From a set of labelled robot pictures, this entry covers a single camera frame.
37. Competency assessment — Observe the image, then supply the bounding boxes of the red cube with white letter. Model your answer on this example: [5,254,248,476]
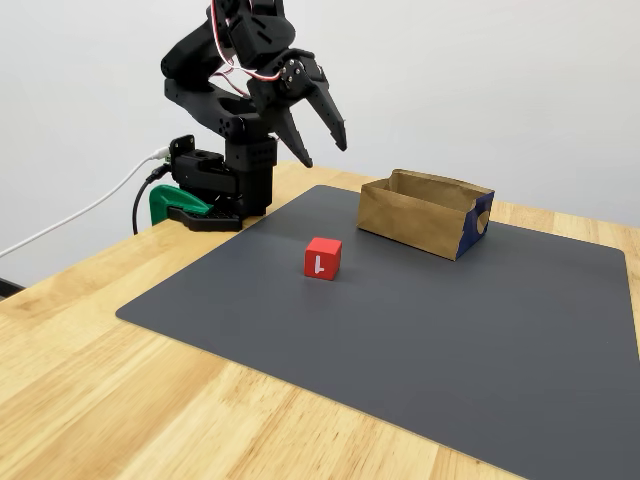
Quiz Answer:
[303,236,343,281]

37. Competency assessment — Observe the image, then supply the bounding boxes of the brown paper box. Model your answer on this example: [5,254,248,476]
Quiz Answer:
[355,168,496,262]

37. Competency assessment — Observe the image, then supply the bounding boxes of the green table clamp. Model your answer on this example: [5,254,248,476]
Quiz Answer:
[148,184,215,226]

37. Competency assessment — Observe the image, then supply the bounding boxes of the grey rubber mat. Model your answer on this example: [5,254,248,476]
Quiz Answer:
[114,183,640,480]

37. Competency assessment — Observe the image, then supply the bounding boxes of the red white black servo wire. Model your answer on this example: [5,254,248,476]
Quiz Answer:
[207,0,287,99]

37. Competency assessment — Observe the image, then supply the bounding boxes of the motor controller board mount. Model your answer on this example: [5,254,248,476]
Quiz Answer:
[162,134,197,169]

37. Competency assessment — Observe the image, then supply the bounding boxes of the white usb cable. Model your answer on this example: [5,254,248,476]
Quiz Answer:
[0,147,170,259]

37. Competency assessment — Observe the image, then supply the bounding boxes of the black power cable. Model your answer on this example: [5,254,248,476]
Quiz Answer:
[131,165,172,236]

